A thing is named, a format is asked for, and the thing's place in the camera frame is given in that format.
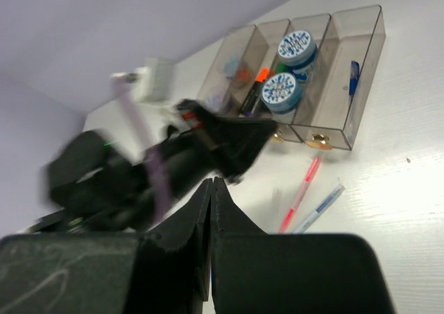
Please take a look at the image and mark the green cap highlighter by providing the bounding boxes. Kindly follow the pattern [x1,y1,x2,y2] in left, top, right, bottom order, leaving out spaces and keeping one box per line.
[275,62,289,73]

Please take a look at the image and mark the clear jar purple clips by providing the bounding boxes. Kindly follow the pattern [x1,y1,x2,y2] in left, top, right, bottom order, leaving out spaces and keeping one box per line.
[203,86,230,113]

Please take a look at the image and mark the orange cap highlighter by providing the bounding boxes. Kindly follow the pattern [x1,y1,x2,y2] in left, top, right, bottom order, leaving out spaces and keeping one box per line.
[239,68,269,116]

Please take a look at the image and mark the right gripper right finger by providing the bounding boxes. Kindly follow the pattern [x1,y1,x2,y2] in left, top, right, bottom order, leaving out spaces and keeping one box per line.
[210,177,266,255]

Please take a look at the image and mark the purple cap highlighter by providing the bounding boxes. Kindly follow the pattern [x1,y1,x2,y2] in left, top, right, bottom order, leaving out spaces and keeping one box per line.
[244,100,261,117]

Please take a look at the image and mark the clear blue pen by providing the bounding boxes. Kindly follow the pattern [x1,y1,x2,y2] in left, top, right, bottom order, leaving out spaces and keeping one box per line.
[293,184,345,234]

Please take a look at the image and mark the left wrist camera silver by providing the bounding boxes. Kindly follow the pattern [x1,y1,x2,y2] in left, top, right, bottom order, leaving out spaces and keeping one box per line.
[110,57,178,103]

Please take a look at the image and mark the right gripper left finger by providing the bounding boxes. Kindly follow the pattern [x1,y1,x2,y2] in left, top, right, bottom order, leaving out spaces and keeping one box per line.
[138,180,212,307]

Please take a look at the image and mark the clear jar blue clips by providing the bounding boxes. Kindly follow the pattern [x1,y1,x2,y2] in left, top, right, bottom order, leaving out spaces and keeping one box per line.
[218,58,253,89]

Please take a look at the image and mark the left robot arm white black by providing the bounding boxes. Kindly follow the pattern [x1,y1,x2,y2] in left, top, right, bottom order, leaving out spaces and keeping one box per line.
[29,99,278,233]

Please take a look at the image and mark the red pen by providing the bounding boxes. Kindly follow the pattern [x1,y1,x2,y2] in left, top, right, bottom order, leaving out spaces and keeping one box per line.
[279,155,322,234]

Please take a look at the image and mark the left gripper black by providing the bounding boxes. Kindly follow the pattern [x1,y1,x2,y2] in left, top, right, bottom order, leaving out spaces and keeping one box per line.
[159,99,278,196]

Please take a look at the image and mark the blue white tub front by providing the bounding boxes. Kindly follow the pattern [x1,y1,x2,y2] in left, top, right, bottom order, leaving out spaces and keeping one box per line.
[260,72,304,114]

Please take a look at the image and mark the clear four-compartment organizer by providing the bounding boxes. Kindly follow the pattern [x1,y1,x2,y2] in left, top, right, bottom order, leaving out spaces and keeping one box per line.
[198,5,386,150]

